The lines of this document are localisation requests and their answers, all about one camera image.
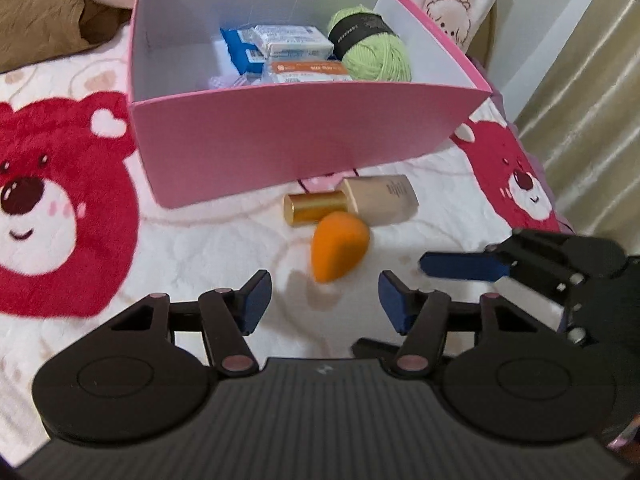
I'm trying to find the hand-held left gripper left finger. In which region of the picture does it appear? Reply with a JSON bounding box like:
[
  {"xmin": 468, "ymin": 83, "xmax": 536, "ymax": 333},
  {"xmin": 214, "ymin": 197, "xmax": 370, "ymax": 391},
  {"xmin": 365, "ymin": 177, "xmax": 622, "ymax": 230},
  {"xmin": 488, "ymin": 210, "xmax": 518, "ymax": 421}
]
[{"xmin": 111, "ymin": 269, "xmax": 274, "ymax": 377}]

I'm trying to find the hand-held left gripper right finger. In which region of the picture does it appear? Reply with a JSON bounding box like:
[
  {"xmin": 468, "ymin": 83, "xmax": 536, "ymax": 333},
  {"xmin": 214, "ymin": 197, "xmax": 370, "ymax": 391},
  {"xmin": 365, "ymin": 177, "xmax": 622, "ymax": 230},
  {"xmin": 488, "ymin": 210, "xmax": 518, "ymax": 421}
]
[{"xmin": 378, "ymin": 269, "xmax": 532, "ymax": 377}]

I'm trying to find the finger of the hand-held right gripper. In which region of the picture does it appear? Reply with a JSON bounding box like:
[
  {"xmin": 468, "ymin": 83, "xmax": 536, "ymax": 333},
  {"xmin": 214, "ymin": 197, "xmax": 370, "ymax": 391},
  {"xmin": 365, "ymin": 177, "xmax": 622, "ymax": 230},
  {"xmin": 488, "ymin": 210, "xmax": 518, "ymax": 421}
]
[
  {"xmin": 418, "ymin": 227, "xmax": 591, "ymax": 308},
  {"xmin": 350, "ymin": 337, "xmax": 404, "ymax": 361}
]

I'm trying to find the orange makeup sponge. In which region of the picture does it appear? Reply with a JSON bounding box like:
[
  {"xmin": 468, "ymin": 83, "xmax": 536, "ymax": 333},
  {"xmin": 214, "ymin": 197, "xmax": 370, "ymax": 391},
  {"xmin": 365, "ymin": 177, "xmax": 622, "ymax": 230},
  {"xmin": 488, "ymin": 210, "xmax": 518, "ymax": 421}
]
[{"xmin": 310, "ymin": 211, "xmax": 372, "ymax": 285}]

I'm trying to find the pink cardboard box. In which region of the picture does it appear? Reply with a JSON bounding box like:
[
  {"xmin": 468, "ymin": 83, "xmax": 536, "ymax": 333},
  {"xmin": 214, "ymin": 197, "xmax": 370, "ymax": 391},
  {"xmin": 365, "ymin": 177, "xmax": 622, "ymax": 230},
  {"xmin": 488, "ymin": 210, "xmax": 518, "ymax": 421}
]
[{"xmin": 127, "ymin": 0, "xmax": 494, "ymax": 210}]

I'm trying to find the clear case with orange label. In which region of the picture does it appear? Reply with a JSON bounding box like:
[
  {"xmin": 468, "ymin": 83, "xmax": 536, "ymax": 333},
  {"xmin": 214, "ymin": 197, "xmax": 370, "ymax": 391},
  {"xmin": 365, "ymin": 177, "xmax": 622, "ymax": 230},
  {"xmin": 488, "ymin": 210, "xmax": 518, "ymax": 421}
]
[{"xmin": 264, "ymin": 57, "xmax": 354, "ymax": 87}]

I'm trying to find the blue wet wipes packet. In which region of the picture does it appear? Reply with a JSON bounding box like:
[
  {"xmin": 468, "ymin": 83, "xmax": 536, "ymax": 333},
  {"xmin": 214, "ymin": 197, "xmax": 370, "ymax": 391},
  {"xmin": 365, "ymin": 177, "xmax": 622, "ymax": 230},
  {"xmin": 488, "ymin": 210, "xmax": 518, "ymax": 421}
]
[{"xmin": 220, "ymin": 27, "xmax": 267, "ymax": 77}]

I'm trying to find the small white and blue packet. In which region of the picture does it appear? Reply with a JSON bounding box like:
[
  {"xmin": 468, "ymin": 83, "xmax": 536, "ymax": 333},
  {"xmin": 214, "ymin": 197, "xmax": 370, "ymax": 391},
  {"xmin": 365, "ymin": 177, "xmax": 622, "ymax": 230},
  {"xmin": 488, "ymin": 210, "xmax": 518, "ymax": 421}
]
[{"xmin": 237, "ymin": 24, "xmax": 335, "ymax": 60}]

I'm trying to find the red bear printed blanket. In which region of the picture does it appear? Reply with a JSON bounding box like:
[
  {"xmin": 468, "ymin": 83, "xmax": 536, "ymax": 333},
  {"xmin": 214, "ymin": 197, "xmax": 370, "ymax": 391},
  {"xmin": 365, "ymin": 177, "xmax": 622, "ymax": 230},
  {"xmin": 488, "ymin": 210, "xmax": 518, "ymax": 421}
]
[{"xmin": 0, "ymin": 25, "xmax": 573, "ymax": 467}]

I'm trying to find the foundation bottle with gold cap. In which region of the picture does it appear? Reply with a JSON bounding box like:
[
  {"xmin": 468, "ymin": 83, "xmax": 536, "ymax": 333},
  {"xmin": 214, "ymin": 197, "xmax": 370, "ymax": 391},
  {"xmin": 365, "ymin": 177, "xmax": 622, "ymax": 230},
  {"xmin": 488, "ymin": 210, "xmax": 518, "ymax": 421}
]
[{"xmin": 282, "ymin": 174, "xmax": 421, "ymax": 229}]

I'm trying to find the beige curtain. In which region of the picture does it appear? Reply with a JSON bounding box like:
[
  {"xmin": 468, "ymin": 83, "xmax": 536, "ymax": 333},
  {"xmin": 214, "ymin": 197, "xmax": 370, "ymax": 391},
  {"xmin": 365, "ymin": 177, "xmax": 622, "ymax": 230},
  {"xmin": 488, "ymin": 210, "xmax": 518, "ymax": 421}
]
[{"xmin": 514, "ymin": 0, "xmax": 640, "ymax": 262}]

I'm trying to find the wooden headboard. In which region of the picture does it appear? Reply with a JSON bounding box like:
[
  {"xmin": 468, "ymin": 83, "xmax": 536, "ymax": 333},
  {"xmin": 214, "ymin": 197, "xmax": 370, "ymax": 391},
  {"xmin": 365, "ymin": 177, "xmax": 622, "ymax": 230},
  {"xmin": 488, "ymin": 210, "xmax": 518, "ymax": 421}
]
[{"xmin": 462, "ymin": 2, "xmax": 498, "ymax": 61}]

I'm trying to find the green yarn ball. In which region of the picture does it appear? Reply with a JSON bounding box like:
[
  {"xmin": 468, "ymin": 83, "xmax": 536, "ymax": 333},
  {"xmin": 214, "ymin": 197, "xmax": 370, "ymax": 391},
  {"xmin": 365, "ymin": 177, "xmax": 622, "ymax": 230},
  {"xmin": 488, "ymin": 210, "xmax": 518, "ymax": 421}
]
[{"xmin": 327, "ymin": 5, "xmax": 414, "ymax": 84}]

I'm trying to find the brown cloth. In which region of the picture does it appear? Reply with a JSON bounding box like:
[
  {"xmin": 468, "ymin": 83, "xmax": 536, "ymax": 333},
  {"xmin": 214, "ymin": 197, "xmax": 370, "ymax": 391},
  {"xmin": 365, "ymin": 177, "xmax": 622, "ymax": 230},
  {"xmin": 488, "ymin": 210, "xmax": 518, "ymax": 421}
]
[{"xmin": 0, "ymin": 0, "xmax": 134, "ymax": 74}]

